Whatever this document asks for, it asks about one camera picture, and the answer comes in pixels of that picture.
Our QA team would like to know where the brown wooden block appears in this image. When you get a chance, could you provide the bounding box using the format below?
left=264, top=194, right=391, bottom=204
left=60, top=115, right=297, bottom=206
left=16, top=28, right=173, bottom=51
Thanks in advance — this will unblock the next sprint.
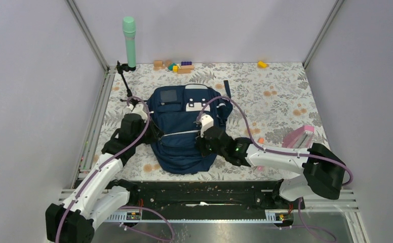
left=164, top=60, right=173, bottom=67

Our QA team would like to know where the navy blue student backpack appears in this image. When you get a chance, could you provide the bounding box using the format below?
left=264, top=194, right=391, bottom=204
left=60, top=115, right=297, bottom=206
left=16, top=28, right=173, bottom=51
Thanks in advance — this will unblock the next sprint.
left=147, top=84, right=232, bottom=175

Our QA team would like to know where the slotted metal cable rail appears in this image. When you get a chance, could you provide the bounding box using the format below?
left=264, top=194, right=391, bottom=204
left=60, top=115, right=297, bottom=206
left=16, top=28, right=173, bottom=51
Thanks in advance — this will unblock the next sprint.
left=105, top=207, right=294, bottom=224

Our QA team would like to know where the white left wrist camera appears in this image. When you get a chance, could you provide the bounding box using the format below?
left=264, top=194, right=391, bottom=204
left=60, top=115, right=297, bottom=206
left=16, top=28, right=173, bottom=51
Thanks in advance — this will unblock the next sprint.
left=125, top=102, right=148, bottom=122

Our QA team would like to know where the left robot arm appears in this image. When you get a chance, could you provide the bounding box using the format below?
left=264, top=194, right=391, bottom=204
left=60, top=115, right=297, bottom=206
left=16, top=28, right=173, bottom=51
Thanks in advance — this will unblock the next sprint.
left=45, top=113, right=161, bottom=242

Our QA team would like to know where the long wooden block rear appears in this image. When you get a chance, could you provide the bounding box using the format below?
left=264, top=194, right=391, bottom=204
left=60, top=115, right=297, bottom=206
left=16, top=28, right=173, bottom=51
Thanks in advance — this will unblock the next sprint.
left=180, top=65, right=194, bottom=70

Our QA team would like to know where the pink box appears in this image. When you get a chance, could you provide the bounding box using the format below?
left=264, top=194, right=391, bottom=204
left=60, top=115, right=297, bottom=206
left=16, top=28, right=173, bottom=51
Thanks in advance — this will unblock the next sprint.
left=282, top=125, right=315, bottom=148

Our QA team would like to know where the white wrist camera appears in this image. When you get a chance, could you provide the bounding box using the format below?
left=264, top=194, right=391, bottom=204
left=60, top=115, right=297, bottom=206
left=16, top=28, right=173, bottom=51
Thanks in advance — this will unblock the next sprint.
left=125, top=102, right=148, bottom=122
left=196, top=114, right=214, bottom=138

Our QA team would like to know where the green microphone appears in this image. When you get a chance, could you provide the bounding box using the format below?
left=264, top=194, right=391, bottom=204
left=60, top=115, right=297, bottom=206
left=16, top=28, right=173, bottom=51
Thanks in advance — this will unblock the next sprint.
left=123, top=16, right=136, bottom=71

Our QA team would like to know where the yellow block far right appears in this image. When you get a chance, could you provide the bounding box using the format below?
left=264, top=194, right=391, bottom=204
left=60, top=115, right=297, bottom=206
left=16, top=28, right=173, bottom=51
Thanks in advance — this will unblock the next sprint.
left=257, top=61, right=269, bottom=69

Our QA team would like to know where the teal toy block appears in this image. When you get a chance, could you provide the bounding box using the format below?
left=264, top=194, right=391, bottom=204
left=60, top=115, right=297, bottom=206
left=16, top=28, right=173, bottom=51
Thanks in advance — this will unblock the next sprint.
left=168, top=63, right=177, bottom=71

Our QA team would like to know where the long wooden block front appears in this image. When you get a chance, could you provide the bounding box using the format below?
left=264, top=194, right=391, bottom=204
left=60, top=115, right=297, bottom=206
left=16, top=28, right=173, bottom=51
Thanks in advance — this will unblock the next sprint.
left=177, top=68, right=192, bottom=74

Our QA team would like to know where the light wooden cube block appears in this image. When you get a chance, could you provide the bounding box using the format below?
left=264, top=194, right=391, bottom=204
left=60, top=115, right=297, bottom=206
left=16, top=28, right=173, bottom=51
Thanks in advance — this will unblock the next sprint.
left=153, top=60, right=164, bottom=67

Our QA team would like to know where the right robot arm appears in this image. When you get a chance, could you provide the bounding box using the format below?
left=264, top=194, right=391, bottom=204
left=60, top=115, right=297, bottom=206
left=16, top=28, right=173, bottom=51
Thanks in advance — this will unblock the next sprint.
left=195, top=127, right=348, bottom=209

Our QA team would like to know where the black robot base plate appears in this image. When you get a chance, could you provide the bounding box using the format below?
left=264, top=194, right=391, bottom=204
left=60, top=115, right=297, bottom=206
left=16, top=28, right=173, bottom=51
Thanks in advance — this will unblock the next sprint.
left=106, top=180, right=306, bottom=221

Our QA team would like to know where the black tripod stand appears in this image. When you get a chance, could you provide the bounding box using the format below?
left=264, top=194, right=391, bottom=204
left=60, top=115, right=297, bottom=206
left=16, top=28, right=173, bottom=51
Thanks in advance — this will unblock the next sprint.
left=116, top=61, right=139, bottom=106

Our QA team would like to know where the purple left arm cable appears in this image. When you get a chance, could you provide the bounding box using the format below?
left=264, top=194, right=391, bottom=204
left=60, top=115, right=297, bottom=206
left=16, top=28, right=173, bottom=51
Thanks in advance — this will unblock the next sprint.
left=55, top=96, right=175, bottom=243

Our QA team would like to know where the purple studded toy brick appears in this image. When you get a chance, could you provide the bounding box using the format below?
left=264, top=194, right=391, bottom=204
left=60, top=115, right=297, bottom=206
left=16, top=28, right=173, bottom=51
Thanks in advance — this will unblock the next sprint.
left=181, top=61, right=192, bottom=66

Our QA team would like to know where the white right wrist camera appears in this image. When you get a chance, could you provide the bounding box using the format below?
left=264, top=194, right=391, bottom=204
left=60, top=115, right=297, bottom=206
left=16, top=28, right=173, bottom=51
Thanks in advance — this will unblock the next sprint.
left=196, top=114, right=214, bottom=138

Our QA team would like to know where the long wooden block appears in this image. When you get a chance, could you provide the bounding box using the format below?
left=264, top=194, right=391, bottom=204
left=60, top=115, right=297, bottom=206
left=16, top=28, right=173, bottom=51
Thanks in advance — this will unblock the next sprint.
left=180, top=65, right=194, bottom=70
left=177, top=68, right=192, bottom=74

